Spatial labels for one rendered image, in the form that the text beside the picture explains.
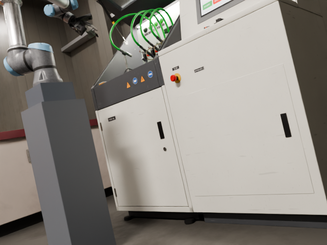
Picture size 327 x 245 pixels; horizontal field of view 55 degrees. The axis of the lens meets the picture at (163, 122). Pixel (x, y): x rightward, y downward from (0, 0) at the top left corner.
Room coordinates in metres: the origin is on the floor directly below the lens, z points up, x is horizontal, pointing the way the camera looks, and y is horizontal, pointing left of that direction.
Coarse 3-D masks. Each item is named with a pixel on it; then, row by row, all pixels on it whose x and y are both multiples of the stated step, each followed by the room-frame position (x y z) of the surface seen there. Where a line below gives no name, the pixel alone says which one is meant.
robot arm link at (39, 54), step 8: (32, 48) 1.57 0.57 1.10; (40, 48) 1.57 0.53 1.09; (48, 48) 1.59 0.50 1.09; (24, 56) 1.58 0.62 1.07; (32, 56) 1.57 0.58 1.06; (40, 56) 1.57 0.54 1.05; (48, 56) 1.58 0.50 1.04; (32, 64) 1.59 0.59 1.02; (40, 64) 1.56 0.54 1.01; (48, 64) 1.58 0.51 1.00
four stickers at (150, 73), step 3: (147, 72) 1.79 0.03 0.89; (150, 72) 1.77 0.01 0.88; (141, 75) 1.83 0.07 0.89; (150, 75) 1.78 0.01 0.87; (132, 78) 1.88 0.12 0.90; (135, 78) 1.87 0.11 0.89; (141, 78) 1.83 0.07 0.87; (144, 78) 1.82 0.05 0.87; (135, 81) 1.87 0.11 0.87; (141, 81) 1.84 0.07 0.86; (126, 84) 1.93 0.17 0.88; (129, 84) 1.91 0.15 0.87
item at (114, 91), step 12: (132, 72) 1.88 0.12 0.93; (144, 72) 1.81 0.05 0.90; (156, 72) 1.75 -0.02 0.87; (108, 84) 2.05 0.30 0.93; (120, 84) 1.97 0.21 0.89; (132, 84) 1.89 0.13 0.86; (144, 84) 1.82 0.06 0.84; (156, 84) 1.76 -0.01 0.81; (96, 96) 2.16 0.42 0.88; (108, 96) 2.07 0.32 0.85; (120, 96) 1.99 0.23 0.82; (132, 96) 1.91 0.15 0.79
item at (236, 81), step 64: (192, 0) 1.85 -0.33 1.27; (256, 0) 1.54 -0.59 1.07; (192, 64) 1.57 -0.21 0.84; (256, 64) 1.34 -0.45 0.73; (320, 64) 1.48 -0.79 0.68; (192, 128) 1.63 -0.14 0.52; (256, 128) 1.38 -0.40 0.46; (320, 128) 1.33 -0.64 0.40; (192, 192) 1.70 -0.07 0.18; (256, 192) 1.44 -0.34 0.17; (320, 192) 1.25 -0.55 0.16
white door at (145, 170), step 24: (144, 96) 1.84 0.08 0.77; (120, 120) 2.02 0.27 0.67; (144, 120) 1.87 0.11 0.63; (168, 120) 1.74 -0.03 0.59; (120, 144) 2.06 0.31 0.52; (144, 144) 1.90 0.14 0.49; (168, 144) 1.77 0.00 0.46; (120, 168) 2.10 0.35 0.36; (144, 168) 1.94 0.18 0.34; (168, 168) 1.79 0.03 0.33; (120, 192) 2.14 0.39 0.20; (144, 192) 1.97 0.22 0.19; (168, 192) 1.82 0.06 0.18
